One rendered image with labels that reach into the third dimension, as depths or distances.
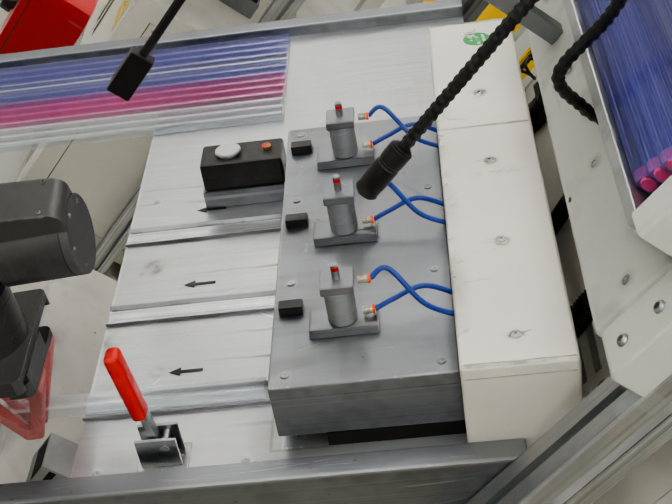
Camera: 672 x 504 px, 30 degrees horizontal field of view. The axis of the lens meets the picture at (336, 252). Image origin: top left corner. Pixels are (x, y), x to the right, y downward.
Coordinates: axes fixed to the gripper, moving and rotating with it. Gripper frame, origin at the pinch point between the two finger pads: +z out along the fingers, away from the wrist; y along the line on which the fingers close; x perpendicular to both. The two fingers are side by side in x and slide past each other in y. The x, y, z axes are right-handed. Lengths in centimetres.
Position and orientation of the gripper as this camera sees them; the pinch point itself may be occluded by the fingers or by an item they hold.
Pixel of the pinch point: (34, 423)
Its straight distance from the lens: 101.6
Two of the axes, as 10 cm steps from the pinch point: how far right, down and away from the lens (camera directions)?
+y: 0.0, -6.3, 7.8
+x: -9.8, 1.5, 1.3
